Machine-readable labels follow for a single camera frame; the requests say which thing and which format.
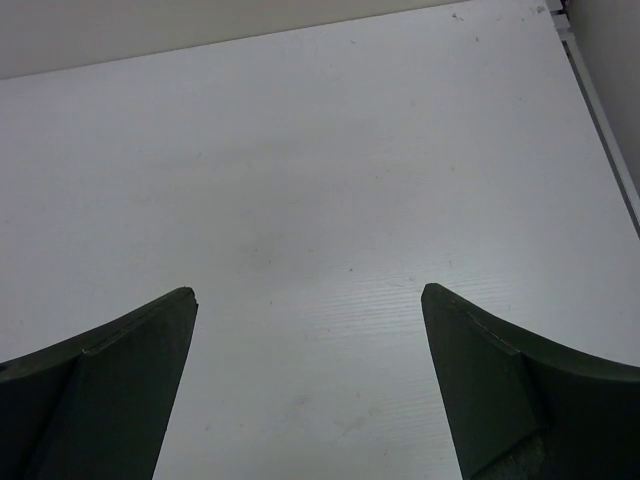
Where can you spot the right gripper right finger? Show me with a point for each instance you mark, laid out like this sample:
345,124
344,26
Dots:
520,406

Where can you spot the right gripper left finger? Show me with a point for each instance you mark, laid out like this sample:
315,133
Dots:
97,405

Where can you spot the right aluminium rail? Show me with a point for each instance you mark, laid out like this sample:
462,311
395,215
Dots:
598,115

